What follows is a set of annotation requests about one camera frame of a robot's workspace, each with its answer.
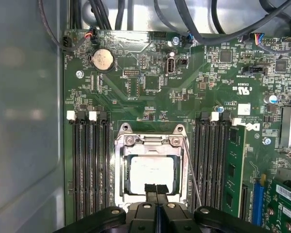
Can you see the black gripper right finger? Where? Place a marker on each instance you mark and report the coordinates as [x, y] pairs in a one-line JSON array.
[[174, 218]]

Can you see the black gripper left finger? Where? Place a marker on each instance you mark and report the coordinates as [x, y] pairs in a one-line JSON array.
[[140, 218]]

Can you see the silver CPU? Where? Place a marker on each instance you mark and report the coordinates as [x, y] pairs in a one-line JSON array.
[[150, 170]]

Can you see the metal socket cover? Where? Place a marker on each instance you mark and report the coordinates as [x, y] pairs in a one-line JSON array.
[[135, 150]]

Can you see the CPU socket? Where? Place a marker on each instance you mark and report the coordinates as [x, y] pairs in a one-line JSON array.
[[126, 174]]

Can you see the black RAM slot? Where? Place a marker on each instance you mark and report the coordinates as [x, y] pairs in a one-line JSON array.
[[219, 157], [76, 157], [198, 157], [209, 157], [86, 157], [96, 157], [106, 157]]

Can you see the black expansion slot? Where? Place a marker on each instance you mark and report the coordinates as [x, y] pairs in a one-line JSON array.
[[244, 201]]

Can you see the green RAM stick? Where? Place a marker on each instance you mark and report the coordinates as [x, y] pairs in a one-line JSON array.
[[235, 170]]

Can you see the blue expansion slot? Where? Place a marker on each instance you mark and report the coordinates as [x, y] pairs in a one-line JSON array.
[[258, 199]]

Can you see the green motherboard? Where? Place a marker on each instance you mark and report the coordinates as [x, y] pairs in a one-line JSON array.
[[184, 97]]

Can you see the open black PC case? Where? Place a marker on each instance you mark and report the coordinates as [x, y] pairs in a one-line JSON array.
[[26, 121]]

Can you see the internal USB port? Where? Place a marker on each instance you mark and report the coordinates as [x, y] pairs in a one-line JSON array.
[[171, 65]]

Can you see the silver capacitor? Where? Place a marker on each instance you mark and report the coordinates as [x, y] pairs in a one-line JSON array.
[[271, 99]]

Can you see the round coin cell battery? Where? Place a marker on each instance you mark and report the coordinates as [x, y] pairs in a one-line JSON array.
[[102, 59]]

